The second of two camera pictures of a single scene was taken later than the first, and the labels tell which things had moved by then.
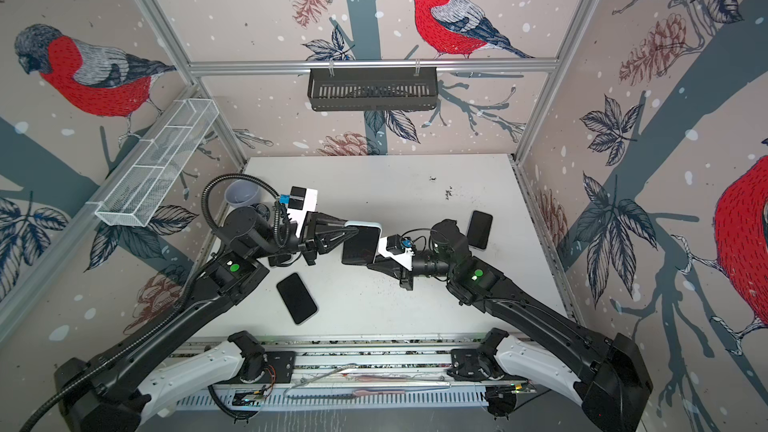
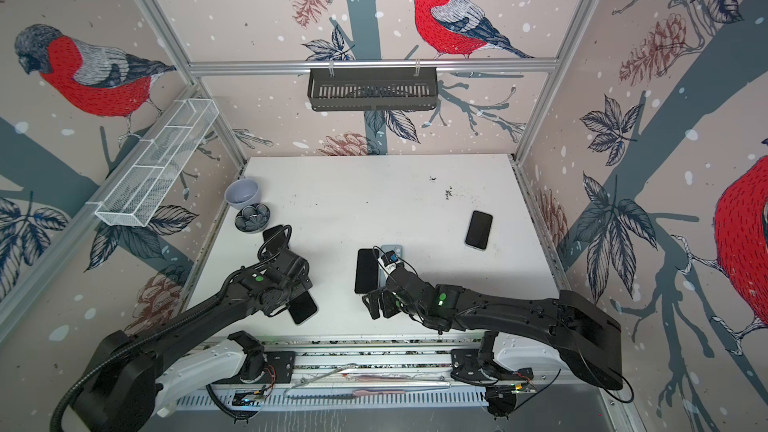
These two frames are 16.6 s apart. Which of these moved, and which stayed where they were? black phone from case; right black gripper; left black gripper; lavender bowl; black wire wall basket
Moved: left black gripper; right black gripper; black phone from case
Stayed: black wire wall basket; lavender bowl
